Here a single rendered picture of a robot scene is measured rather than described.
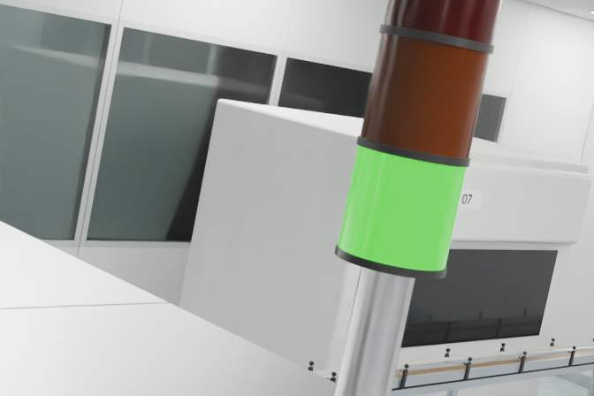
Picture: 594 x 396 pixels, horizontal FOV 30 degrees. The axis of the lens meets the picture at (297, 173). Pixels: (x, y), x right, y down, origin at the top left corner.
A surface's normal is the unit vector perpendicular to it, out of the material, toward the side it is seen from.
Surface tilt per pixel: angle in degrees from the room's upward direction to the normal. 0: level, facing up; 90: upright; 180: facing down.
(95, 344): 0
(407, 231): 90
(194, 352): 0
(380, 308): 90
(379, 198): 90
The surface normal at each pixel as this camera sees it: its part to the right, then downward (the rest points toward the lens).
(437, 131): 0.22, 0.15
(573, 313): -0.69, -0.06
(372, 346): -0.13, 0.09
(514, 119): 0.69, 0.21
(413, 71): -0.38, 0.03
